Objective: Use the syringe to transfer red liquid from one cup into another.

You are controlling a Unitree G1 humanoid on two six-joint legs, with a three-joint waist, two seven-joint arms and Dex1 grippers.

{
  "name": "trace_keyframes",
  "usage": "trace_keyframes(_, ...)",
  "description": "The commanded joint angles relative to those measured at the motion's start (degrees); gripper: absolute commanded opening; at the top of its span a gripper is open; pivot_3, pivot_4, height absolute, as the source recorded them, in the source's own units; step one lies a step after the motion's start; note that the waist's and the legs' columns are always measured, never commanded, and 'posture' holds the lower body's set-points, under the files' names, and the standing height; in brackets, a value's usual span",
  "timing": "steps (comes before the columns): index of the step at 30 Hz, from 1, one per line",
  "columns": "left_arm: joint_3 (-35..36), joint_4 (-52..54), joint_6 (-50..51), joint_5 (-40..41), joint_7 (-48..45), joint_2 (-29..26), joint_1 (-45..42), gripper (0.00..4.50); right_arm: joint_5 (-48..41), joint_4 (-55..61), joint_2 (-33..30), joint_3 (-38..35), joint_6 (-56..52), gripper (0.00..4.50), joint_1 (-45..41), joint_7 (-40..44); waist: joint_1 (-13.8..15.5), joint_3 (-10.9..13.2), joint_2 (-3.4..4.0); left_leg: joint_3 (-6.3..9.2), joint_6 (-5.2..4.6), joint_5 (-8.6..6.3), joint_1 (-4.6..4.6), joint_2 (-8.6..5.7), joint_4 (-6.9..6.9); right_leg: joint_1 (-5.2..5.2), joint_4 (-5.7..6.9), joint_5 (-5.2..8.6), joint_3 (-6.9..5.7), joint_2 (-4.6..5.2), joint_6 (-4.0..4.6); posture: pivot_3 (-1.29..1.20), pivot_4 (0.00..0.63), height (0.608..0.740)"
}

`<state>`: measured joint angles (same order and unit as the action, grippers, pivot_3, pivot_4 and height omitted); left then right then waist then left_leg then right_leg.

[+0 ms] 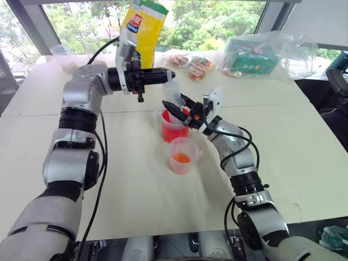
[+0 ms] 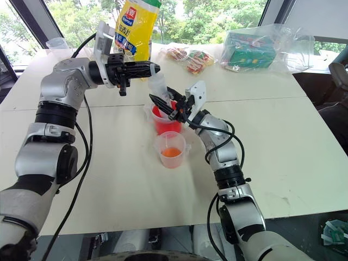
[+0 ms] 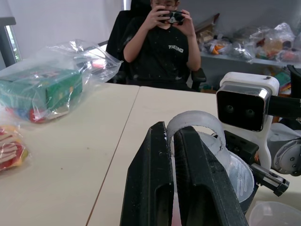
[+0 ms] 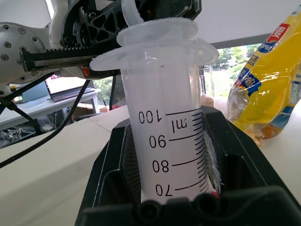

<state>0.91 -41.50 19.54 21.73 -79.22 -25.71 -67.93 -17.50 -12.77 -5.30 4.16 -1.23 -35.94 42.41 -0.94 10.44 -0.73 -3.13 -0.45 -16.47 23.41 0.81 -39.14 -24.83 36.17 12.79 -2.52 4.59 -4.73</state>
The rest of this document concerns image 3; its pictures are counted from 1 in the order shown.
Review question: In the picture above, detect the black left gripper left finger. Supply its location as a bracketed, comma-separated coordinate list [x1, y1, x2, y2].
[119, 121, 175, 226]

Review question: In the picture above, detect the bag of colourful toys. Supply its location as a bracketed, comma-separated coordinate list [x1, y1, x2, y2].
[0, 124, 31, 173]

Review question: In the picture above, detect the large clear plastic bag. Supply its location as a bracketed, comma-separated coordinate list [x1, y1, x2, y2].
[0, 40, 124, 125]

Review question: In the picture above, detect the clear plastic cup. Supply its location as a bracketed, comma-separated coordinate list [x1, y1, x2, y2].
[248, 201, 301, 226]

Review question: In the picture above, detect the black window frame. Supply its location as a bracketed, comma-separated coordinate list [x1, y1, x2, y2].
[0, 16, 22, 70]

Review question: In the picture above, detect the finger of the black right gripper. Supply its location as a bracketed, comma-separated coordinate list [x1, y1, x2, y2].
[249, 163, 290, 197]

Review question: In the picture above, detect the person in black T-shirt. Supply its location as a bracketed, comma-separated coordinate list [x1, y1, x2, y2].
[122, 0, 202, 91]

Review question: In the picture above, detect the translucent plastic measuring cup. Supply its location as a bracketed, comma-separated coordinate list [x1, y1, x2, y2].
[166, 110, 256, 226]

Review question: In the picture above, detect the clear bag with dark items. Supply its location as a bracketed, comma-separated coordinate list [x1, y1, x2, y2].
[231, 41, 255, 64]

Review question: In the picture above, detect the person's right hand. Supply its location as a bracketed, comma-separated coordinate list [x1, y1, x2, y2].
[146, 4, 170, 31]

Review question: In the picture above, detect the brown cardboard piece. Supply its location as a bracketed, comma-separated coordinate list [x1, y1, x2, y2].
[194, 13, 221, 32]

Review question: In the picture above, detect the person's left hand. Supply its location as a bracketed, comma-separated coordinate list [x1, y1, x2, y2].
[175, 8, 196, 38]

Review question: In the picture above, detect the green cardboard box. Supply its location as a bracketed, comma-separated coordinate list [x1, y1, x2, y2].
[0, 69, 83, 119]

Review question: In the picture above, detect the black handheld device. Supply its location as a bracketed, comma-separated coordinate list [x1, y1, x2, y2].
[157, 8, 185, 26]

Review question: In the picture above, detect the grey shelf board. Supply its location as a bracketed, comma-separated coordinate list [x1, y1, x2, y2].
[199, 51, 301, 69]

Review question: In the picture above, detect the black office chair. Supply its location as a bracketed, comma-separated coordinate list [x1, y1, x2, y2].
[105, 0, 207, 92]

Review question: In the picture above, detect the large clear bag of toys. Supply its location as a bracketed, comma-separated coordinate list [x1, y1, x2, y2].
[249, 22, 296, 61]

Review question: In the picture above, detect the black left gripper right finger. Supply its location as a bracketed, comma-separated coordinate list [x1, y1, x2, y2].
[173, 126, 250, 226]

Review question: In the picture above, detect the clear bag with orange items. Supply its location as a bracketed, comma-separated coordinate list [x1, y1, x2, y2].
[204, 35, 234, 56]

